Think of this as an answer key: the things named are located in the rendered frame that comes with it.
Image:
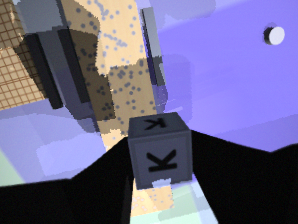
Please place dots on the dark grey cube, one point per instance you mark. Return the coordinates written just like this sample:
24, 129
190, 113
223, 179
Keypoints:
160, 148

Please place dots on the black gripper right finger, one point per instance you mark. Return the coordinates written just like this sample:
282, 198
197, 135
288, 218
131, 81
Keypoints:
246, 185

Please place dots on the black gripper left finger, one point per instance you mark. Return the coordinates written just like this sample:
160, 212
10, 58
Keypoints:
99, 194

